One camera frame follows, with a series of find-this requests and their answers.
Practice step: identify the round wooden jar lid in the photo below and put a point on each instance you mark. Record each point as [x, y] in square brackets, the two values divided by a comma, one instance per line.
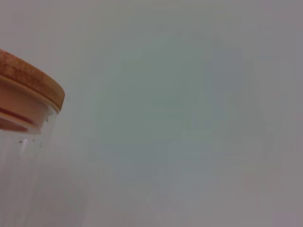
[28, 94]

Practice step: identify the clear glass water dispenser jar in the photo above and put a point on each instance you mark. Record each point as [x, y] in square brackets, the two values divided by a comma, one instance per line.
[19, 177]

